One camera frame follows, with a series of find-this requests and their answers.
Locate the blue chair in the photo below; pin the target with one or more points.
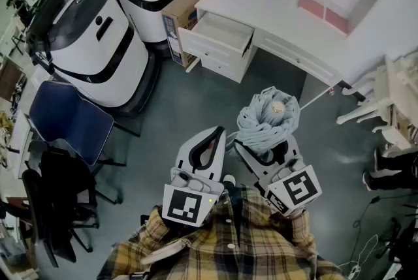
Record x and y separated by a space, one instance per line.
68 118

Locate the brown cardboard box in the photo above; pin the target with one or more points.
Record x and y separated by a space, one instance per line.
183 8

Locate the black white chest clip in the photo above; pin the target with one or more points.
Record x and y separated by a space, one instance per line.
139 275

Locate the person's yellow plaid shirt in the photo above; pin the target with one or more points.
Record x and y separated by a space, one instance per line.
228 249

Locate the white ornate chair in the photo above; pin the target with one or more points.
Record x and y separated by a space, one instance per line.
388 96

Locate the person's white shoe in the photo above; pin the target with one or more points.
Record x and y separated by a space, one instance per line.
229 179

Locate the black office chair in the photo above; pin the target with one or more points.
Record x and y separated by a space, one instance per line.
58 194

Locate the white drawer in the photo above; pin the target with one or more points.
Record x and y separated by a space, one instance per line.
218 32

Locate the person's right forearm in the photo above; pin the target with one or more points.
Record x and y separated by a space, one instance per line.
303 233

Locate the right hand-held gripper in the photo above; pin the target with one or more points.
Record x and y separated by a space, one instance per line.
294 190

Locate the white desk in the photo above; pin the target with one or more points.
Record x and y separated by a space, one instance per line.
261 11

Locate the light blue cloth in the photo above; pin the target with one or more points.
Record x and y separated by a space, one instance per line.
261 128

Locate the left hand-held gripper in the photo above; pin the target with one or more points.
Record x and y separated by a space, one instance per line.
183 203

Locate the brown wooden table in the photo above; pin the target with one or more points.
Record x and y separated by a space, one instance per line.
9 79

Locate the person's left forearm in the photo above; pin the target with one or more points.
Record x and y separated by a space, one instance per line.
156 226

